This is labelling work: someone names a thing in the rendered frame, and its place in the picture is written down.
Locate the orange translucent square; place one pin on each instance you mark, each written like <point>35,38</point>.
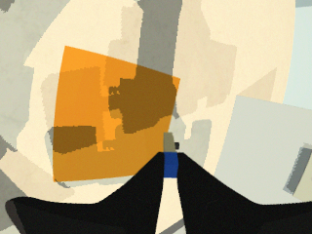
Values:
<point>110,116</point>

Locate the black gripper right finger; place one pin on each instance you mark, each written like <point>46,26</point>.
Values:
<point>210,207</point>

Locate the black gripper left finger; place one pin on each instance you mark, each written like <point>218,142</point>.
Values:
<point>131,209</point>

